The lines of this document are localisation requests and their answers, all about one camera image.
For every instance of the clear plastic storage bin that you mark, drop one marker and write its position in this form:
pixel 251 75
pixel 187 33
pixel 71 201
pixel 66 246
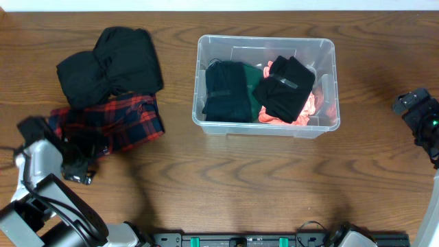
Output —
pixel 317 54

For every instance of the black ribbed garment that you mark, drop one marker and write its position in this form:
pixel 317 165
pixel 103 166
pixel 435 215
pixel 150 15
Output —
pixel 285 91

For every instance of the dark green cloth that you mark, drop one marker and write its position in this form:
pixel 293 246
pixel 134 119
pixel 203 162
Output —
pixel 253 77

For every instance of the red plaid folded shirt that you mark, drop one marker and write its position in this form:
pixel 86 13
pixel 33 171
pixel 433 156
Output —
pixel 121 123

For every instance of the dark navy garment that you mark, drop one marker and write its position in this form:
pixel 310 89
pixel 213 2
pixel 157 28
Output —
pixel 226 93

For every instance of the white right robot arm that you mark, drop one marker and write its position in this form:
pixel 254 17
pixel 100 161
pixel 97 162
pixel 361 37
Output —
pixel 428 232

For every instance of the orange garment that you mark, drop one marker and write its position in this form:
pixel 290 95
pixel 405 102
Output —
pixel 304 117

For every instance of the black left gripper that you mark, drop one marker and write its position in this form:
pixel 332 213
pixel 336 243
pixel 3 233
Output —
pixel 73 165

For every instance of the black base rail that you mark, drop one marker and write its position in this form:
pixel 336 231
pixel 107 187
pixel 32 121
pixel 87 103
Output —
pixel 274 240

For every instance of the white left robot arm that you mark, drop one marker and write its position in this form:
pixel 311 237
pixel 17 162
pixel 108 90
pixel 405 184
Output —
pixel 45 212

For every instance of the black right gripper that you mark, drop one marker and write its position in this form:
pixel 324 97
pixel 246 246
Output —
pixel 418 119

